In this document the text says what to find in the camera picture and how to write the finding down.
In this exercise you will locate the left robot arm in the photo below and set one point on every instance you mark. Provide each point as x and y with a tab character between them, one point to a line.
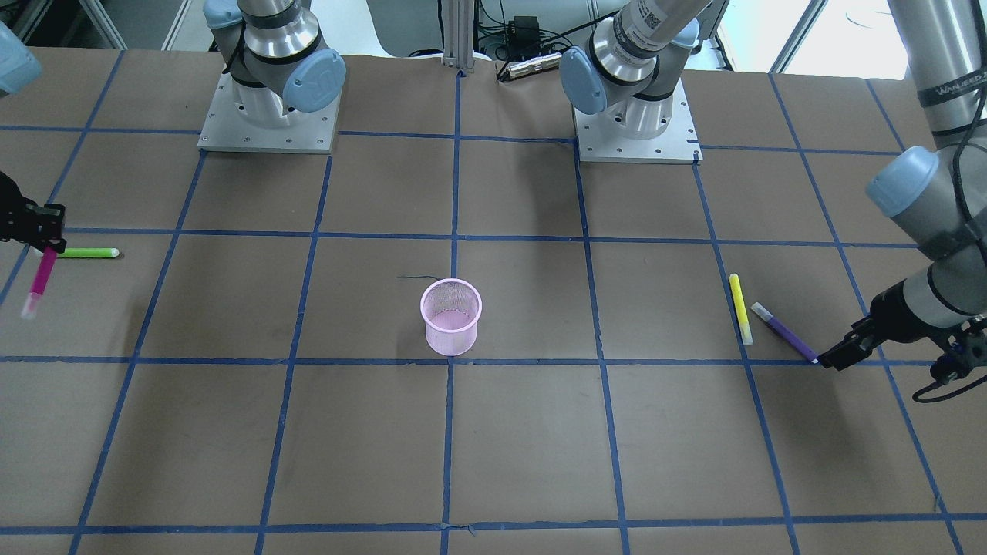
936	196

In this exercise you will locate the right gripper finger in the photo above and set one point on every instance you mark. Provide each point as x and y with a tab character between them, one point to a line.
45	225

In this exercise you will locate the purple pen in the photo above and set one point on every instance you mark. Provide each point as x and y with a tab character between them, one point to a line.
784	332

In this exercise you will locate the pink pen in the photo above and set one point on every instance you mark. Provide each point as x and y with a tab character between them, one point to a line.
42	276

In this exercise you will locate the yellow pen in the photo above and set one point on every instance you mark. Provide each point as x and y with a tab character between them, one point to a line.
742	318

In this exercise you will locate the aluminium frame post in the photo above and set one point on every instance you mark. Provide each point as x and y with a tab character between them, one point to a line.
458	32

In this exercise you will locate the pink mesh cup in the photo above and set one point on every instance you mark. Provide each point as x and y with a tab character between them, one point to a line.
451	311

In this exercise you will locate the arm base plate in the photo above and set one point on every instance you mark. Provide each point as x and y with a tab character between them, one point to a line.
639	131
244	119

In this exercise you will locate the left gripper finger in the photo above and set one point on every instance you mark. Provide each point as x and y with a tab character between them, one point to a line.
856	346

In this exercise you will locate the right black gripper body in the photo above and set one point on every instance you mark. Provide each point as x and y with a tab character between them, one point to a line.
29	222

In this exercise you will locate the green pen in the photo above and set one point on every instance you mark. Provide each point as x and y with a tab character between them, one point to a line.
90	253

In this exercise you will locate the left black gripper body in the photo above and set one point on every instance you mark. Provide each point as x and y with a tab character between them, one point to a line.
894	311

